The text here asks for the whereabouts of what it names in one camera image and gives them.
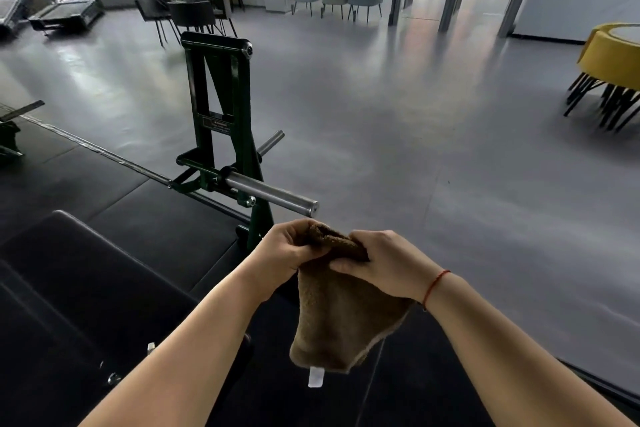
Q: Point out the yellow round chair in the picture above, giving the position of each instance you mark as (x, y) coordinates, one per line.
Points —
(607, 71)

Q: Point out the brown fluffy cloth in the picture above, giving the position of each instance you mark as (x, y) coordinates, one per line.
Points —
(340, 311)

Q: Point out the person's left hand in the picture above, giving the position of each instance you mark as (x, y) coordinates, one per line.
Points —
(280, 251)

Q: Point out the black rubber floor mat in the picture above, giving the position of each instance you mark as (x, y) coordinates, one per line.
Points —
(120, 191)

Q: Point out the person's right forearm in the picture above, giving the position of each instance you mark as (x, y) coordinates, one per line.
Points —
(510, 366)

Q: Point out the green weight machine frame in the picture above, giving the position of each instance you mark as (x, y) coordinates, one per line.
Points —
(220, 131)

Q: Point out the black padded bench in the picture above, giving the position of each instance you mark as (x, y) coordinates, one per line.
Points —
(100, 291)

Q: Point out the person's left forearm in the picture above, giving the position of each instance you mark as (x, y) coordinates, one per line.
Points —
(195, 361)

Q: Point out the black chair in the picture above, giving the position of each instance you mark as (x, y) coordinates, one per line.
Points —
(195, 16)
(155, 11)

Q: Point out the person's right hand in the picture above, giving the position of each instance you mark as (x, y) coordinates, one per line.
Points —
(395, 266)

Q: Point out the person's right thumb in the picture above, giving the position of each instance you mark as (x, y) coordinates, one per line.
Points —
(347, 264)

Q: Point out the person's left thumb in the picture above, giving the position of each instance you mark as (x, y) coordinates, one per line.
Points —
(316, 253)

